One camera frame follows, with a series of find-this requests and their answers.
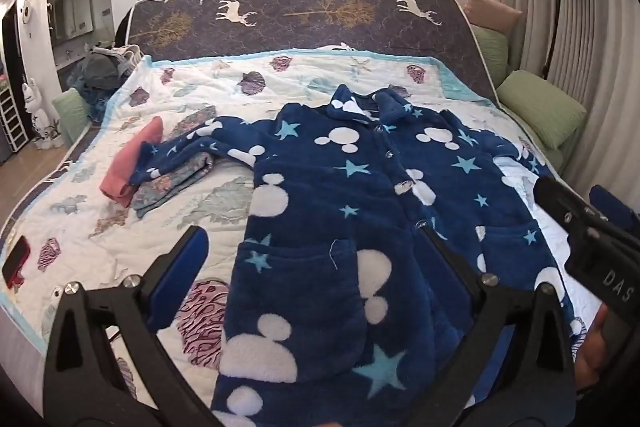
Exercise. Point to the cream curtain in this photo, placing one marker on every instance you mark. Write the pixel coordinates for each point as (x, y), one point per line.
(610, 57)

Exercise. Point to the pile of clothes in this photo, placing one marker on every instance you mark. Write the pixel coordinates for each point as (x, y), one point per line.
(100, 72)

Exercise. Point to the small green pillow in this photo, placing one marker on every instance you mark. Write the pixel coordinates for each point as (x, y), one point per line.
(490, 52)

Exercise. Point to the white clothes hangers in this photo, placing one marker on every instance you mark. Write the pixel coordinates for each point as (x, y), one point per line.
(131, 56)

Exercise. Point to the pink folded cloth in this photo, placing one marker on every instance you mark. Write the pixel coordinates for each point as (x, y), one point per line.
(130, 167)

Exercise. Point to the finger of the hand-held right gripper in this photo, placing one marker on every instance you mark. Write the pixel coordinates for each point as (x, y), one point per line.
(555, 197)
(610, 204)

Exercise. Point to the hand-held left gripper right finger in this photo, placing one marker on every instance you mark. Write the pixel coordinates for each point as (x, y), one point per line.
(450, 257)

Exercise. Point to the blue fleece pajama top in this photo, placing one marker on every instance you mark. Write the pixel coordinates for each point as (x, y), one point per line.
(310, 227)

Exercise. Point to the phone with red case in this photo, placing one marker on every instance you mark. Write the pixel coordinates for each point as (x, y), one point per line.
(15, 259)

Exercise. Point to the white seashell print quilt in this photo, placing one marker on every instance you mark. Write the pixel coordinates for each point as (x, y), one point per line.
(100, 227)

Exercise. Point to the person's right hand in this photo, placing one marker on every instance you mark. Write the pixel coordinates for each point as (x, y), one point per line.
(592, 347)

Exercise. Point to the white bear figurine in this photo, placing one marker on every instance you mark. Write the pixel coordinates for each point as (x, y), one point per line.
(42, 117)

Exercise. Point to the large green pillow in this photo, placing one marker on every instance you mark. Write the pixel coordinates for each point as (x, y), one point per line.
(540, 112)

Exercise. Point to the dark deer print mattress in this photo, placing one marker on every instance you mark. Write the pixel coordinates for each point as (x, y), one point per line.
(300, 32)

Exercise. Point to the floral folded cloth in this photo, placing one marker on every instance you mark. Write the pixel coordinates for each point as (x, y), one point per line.
(170, 187)

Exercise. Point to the shelf rack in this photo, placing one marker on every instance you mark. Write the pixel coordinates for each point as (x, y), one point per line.
(12, 127)

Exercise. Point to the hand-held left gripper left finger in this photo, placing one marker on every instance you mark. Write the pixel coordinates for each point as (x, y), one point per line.
(185, 267)

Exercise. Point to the beige pillow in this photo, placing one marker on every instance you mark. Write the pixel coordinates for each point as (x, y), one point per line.
(492, 9)

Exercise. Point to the wall mirror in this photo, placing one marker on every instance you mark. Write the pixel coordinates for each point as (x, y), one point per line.
(72, 17)

